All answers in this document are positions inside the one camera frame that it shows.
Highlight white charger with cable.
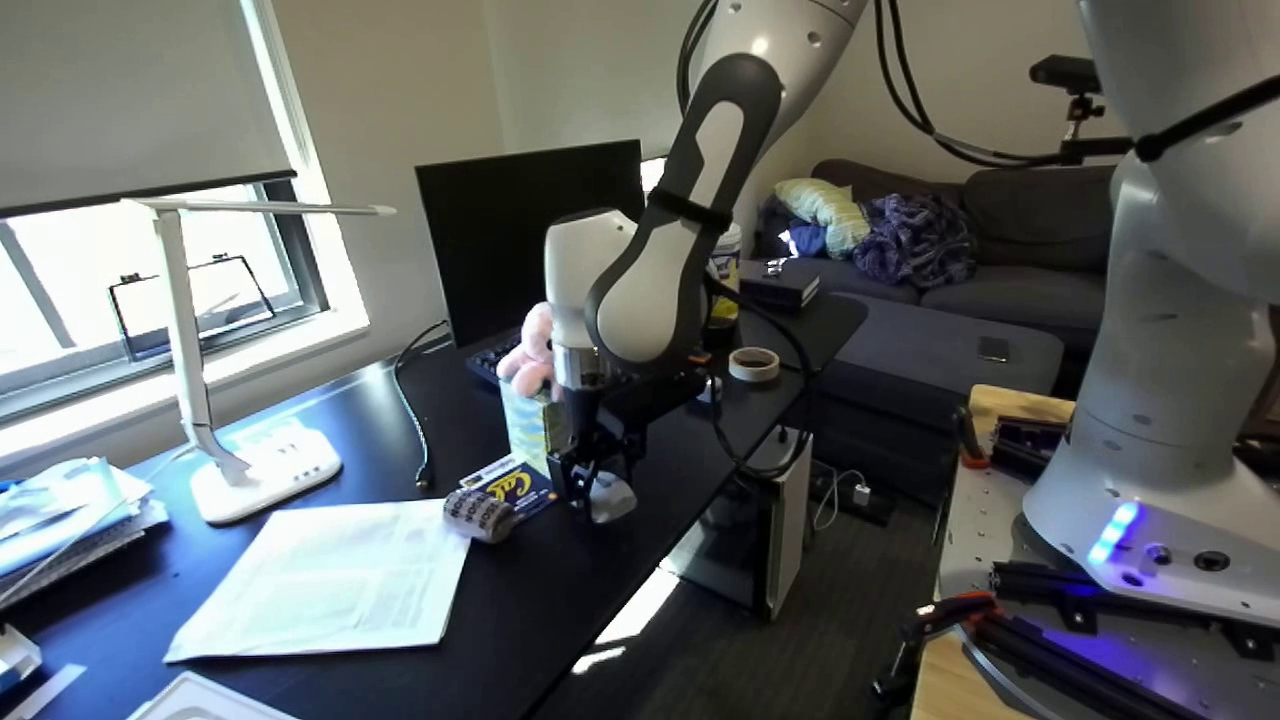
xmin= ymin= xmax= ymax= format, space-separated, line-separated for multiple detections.
xmin=808 ymin=464 xmax=875 ymax=532

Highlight small white box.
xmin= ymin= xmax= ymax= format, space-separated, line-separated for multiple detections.
xmin=0 ymin=624 xmax=44 ymax=693

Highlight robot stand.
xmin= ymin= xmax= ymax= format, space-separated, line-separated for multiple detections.
xmin=908 ymin=384 xmax=1280 ymax=720

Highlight black keyboard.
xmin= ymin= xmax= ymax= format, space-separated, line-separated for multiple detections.
xmin=464 ymin=334 xmax=561 ymax=393

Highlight white computer mouse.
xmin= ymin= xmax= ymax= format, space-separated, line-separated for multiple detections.
xmin=589 ymin=471 xmax=639 ymax=525

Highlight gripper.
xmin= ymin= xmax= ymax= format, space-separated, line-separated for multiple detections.
xmin=548 ymin=384 xmax=643 ymax=517

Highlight blue and yellow card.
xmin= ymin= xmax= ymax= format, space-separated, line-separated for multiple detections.
xmin=459 ymin=454 xmax=560 ymax=522

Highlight white tray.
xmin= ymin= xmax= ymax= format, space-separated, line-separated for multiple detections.
xmin=126 ymin=669 xmax=303 ymax=720

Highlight white paper sheets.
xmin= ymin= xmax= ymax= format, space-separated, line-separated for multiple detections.
xmin=163 ymin=497 xmax=472 ymax=664

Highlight grey sofa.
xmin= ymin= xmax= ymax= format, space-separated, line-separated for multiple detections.
xmin=750 ymin=158 xmax=1123 ymax=506

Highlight window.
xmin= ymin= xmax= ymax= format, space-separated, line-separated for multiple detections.
xmin=0 ymin=172 xmax=331 ymax=399

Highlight white desk lamp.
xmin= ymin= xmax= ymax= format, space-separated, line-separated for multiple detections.
xmin=122 ymin=196 xmax=397 ymax=527

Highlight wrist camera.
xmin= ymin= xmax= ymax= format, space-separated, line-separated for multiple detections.
xmin=604 ymin=362 xmax=713 ymax=423

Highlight black monitor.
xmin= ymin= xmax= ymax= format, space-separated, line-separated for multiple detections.
xmin=414 ymin=139 xmax=647 ymax=351

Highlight pink plush toy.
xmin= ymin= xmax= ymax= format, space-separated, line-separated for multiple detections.
xmin=496 ymin=302 xmax=558 ymax=397

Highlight orange clamp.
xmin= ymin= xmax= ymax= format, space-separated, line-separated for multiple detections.
xmin=868 ymin=589 xmax=1003 ymax=706
xmin=955 ymin=404 xmax=993 ymax=472

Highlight computer tower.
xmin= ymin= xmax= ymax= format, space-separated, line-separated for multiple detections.
xmin=663 ymin=427 xmax=814 ymax=622

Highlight black frame stand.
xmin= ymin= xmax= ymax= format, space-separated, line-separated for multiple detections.
xmin=107 ymin=252 xmax=278 ymax=363

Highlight stack of papers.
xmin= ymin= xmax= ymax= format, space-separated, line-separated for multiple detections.
xmin=0 ymin=456 xmax=172 ymax=612

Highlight beige masking tape roll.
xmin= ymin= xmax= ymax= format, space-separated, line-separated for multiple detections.
xmin=727 ymin=346 xmax=782 ymax=385

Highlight purple blanket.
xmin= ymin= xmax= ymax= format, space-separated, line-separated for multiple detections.
xmin=852 ymin=191 xmax=978 ymax=292

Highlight white roller blind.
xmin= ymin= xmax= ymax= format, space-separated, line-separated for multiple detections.
xmin=0 ymin=0 xmax=301 ymax=217

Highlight light blue and yellow pack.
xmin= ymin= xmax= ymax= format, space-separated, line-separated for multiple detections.
xmin=499 ymin=378 xmax=563 ymax=479

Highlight camera on mount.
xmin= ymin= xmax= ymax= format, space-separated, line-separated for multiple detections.
xmin=1028 ymin=54 xmax=1137 ymax=168

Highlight black tool case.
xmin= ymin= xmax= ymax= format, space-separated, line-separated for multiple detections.
xmin=988 ymin=414 xmax=1073 ymax=483

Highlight black box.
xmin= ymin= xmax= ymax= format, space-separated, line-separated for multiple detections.
xmin=739 ymin=257 xmax=822 ymax=312

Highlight green pillow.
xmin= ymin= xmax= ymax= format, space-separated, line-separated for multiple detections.
xmin=774 ymin=177 xmax=872 ymax=258

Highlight black cable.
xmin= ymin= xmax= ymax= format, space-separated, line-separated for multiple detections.
xmin=391 ymin=319 xmax=453 ymax=492

